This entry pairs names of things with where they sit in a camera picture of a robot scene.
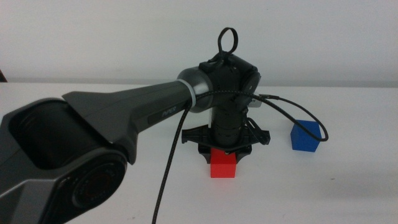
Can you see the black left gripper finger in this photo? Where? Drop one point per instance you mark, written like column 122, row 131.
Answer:
column 204, row 153
column 243, row 152

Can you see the red cube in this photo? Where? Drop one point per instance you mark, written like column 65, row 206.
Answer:
column 222, row 166

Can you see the blue cube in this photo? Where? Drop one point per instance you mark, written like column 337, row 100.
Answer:
column 303, row 141

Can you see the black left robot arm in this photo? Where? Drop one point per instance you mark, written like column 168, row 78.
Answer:
column 124, row 105

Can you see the dark background object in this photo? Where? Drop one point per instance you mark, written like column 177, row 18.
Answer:
column 2, row 77

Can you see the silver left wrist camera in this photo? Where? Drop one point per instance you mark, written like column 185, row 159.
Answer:
column 254, row 103

